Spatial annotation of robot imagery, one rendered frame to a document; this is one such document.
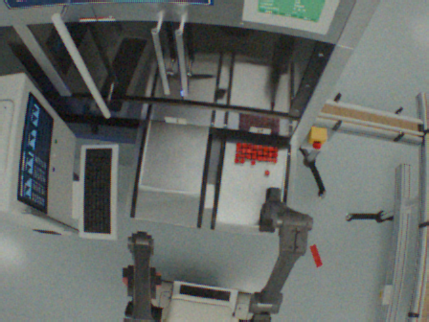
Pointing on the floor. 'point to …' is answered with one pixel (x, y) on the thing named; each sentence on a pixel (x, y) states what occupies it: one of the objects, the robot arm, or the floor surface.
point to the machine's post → (334, 66)
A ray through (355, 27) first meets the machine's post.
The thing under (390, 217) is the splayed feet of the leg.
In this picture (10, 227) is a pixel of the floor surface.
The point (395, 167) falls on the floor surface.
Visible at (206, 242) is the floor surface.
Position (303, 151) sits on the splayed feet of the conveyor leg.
